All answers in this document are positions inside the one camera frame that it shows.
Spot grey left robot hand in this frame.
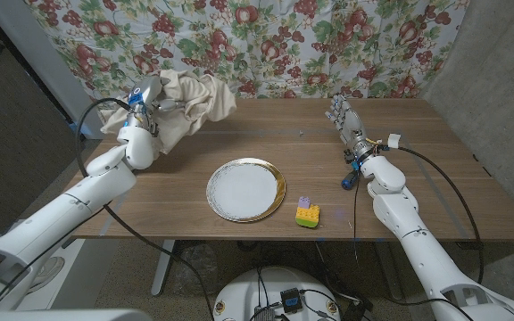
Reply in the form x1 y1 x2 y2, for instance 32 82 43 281
122 75 187 135

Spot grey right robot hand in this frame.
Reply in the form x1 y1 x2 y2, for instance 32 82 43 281
325 94 377 162

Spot beige jacket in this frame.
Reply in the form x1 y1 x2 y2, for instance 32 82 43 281
99 69 237 155

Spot gold-rimmed paper plate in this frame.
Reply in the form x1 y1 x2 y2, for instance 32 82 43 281
205 157 287 224

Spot purple orange green toy bricks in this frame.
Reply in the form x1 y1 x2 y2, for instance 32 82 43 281
294 196 321 229

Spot floral fruit print backdrop cloth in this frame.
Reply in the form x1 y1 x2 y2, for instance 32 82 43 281
22 0 470 128

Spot dark table leg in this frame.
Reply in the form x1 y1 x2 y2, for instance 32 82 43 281
375 243 403 300

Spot white table leg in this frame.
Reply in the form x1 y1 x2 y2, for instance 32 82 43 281
151 239 176 297

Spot black device on torso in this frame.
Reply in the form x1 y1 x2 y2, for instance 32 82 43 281
279 287 303 314

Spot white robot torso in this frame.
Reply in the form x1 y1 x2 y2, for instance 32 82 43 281
211 266 342 321

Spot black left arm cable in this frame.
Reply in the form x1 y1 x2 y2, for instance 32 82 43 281
0 97 216 321

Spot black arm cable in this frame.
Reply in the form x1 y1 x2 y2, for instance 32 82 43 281
0 97 216 321
377 144 485 286

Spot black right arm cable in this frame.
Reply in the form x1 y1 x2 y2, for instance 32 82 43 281
377 144 485 286

